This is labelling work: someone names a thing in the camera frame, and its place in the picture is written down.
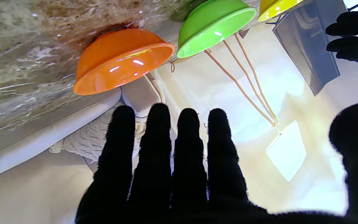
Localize orange plastic bowl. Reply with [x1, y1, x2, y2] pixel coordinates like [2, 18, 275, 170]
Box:
[73, 29, 175, 96]

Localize white shade tripod floor lamp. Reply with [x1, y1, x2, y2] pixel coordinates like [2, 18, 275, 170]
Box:
[204, 33, 307, 182]

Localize cream knitted cushion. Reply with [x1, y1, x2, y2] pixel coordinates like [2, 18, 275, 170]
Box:
[49, 106, 147, 164]

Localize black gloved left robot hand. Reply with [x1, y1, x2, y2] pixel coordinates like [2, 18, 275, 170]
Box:
[326, 8, 358, 64]

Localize beige sofa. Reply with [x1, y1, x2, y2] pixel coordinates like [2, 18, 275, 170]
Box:
[0, 73, 167, 224]

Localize flat screen television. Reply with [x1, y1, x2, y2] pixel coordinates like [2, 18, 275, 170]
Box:
[272, 0, 349, 97]

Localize green plastic bowl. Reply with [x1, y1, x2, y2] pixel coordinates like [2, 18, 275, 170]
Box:
[177, 0, 257, 59]

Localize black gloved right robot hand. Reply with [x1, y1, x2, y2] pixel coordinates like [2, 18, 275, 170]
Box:
[75, 103, 358, 224]

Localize yellow plastic bowl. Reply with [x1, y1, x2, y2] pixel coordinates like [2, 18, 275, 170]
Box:
[258, 0, 305, 22]

